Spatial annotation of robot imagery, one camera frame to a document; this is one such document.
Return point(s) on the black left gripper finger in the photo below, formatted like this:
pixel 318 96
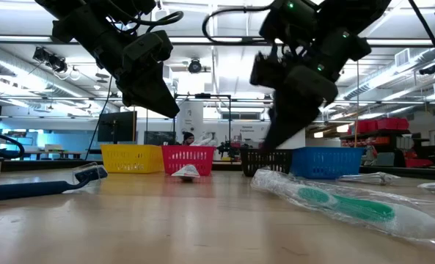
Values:
pixel 136 93
pixel 164 97

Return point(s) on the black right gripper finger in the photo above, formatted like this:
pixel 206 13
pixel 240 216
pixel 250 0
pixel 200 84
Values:
pixel 277 121
pixel 298 117

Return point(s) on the white toothpaste tube red print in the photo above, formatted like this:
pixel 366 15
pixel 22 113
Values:
pixel 187 171

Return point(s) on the clear plastic packet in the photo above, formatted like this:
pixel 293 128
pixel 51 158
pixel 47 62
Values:
pixel 371 178

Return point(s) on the green toothbrush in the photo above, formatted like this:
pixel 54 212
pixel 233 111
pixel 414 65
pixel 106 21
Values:
pixel 349 209

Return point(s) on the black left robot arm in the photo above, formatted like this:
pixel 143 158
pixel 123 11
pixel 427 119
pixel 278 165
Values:
pixel 85 29

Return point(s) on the black monitor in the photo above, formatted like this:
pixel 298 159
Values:
pixel 116 126

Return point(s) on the dark chalkboard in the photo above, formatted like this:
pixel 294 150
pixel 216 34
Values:
pixel 158 138

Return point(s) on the black plastic basket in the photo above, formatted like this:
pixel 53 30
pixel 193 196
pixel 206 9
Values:
pixel 265 163

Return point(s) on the person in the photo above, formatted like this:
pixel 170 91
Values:
pixel 188 138

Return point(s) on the blue plastic basket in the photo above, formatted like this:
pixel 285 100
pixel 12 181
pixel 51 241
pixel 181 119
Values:
pixel 327 163

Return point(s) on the small black background machine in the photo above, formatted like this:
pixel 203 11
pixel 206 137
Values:
pixel 227 149

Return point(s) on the yellow plastic basket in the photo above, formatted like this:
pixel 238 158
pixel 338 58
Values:
pixel 129 159

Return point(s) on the red plastic basket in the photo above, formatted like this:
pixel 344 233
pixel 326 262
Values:
pixel 202 159

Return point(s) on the shelf with red bins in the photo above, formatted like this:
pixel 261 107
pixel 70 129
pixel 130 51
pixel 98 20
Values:
pixel 382 124

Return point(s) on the black ceiling-mounted device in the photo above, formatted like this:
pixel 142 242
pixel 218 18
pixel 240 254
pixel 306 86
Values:
pixel 52 62

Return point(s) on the red cart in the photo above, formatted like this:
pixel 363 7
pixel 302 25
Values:
pixel 419 161

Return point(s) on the black tube stand frame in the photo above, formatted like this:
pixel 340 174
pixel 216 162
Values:
pixel 202 96

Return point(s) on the black overhead camera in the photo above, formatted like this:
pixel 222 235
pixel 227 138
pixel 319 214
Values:
pixel 194 66

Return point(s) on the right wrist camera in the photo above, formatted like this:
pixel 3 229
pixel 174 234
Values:
pixel 263 71

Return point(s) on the black aluminium table frame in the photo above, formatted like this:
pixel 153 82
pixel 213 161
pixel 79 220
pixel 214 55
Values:
pixel 37 165

